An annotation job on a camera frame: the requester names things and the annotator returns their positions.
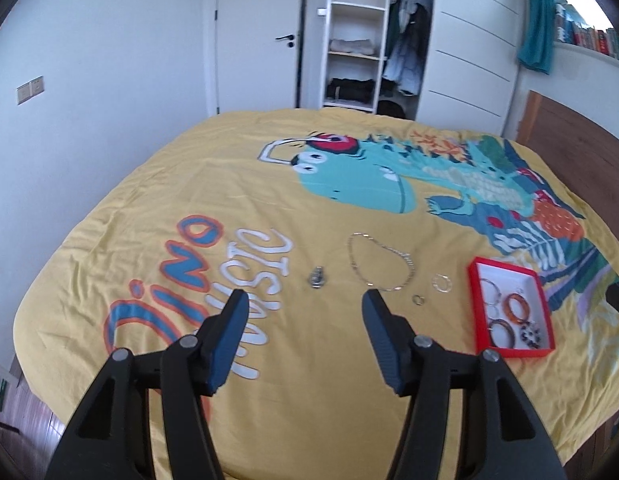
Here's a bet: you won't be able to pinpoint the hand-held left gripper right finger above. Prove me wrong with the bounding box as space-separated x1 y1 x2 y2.
361 288 567 480

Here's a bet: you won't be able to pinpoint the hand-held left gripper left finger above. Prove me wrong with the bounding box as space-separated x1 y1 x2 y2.
44 289 251 480

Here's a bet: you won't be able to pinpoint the red jewelry box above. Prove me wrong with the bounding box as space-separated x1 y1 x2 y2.
467 256 557 359

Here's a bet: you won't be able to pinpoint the amber orange bangle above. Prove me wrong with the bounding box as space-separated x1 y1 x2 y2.
504 294 533 324

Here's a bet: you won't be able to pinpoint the dark brown bangle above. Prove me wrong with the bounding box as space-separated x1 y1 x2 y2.
486 319 518 349

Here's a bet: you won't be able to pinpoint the wooden headboard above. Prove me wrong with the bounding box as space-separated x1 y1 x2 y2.
516 90 619 223

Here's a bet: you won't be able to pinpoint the yellow printed blanket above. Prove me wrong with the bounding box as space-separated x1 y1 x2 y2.
13 107 619 480

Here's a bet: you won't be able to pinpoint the folded black clothes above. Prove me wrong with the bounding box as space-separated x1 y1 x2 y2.
326 77 378 104

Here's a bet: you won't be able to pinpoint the row of books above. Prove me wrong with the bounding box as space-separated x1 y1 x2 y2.
553 2 619 65

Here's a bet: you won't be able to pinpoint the teal curtain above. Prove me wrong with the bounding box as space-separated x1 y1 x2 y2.
518 0 558 76

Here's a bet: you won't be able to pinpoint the white wardrobe sliding door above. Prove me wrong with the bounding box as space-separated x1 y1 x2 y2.
416 0 529 137

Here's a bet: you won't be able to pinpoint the folded beige clothes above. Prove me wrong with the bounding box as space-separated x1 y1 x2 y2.
329 38 375 56

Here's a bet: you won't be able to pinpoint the hanging jackets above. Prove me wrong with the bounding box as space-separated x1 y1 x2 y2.
381 0 433 97

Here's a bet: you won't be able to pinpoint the white wardrobe shelf unit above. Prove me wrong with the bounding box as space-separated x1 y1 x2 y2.
319 0 393 114

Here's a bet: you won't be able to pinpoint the silver chain necklace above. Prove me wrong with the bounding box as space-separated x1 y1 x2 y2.
346 232 417 293

